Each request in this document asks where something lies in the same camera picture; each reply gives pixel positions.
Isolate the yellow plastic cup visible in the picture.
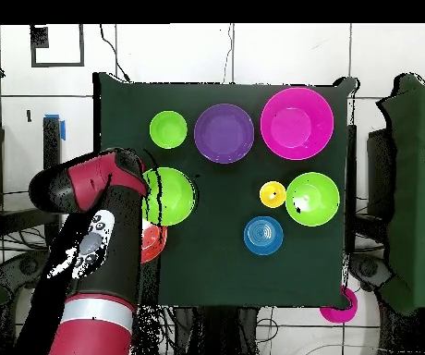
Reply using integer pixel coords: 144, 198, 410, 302
259, 180, 287, 209

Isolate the orange-red plastic bowl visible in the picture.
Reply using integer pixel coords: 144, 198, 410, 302
140, 219, 169, 264

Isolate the purple plastic bowl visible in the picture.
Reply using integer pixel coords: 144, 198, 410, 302
193, 103, 255, 165

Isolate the blue plastic bowl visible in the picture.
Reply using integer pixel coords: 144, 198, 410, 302
242, 215, 285, 257

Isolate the small green plastic bowl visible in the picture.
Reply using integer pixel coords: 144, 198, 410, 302
149, 110, 188, 150

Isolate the large pink plastic bowl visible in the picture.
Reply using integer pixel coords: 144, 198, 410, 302
260, 86, 335, 161

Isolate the dark green tablecloth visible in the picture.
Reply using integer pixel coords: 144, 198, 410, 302
92, 71, 358, 310

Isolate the black chair base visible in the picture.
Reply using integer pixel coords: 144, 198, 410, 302
348, 251, 395, 293
0, 250, 51, 297

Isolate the pink bowl on floor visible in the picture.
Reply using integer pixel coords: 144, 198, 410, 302
318, 286, 358, 324

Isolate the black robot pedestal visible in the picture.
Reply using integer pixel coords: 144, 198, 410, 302
173, 306, 260, 355

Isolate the thin black cable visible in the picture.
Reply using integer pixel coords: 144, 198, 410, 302
99, 23, 131, 83
222, 23, 235, 84

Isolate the tangle of cables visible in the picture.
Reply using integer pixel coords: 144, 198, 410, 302
0, 217, 66, 260

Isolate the dark square frame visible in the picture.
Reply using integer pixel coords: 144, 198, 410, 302
30, 23, 85, 68

